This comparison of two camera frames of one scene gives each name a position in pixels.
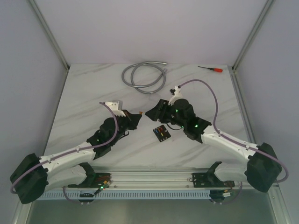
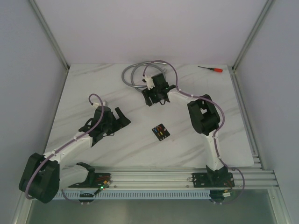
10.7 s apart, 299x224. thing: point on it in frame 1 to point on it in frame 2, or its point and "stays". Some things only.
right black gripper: [159, 111] to [146, 94]
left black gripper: [128, 119] to [117, 122]
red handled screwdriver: [217, 70] stays
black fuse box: [161, 133] stays
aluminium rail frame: [153, 178] stays
